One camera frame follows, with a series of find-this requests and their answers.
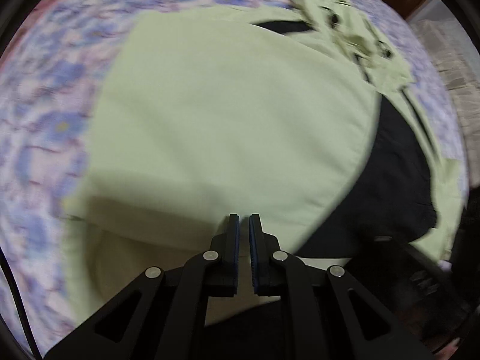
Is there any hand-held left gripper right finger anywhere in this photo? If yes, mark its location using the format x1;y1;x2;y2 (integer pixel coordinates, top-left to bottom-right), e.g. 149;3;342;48
248;213;436;360

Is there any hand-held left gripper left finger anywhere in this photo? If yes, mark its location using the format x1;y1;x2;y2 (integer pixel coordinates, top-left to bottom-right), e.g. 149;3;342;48
44;213;241;360

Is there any light green jacket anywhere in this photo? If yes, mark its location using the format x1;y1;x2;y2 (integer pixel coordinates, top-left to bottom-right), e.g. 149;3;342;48
62;0;469;360

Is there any blue floral blanket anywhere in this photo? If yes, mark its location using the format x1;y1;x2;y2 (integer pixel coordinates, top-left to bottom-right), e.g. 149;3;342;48
0;0;467;349

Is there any black cable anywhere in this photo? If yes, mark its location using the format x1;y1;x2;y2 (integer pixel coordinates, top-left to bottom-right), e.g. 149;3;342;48
0;251;43;360

